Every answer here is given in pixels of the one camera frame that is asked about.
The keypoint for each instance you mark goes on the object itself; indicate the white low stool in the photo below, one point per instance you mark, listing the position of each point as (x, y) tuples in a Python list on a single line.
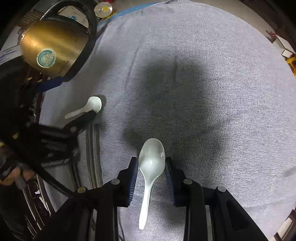
[(284, 47)]

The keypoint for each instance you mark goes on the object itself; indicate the white plastic spoon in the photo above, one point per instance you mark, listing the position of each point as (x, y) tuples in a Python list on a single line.
[(151, 161), (94, 103)]

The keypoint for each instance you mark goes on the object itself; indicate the grey round table cloth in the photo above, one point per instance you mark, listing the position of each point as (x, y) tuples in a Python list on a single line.
[(209, 86)]

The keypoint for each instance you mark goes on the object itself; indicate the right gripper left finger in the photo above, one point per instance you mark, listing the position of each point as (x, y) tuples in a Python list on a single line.
[(73, 220)]

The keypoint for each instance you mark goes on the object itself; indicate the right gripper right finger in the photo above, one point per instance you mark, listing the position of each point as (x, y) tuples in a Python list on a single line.
[(210, 212)]

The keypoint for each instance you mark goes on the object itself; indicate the yellow red stool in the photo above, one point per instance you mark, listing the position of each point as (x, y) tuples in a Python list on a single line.
[(292, 64)]

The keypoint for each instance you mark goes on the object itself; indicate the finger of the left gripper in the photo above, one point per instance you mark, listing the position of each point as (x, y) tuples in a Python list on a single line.
[(79, 124)]

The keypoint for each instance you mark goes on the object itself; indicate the gold electric kettle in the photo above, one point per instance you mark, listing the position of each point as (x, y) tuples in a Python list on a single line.
[(58, 46)]

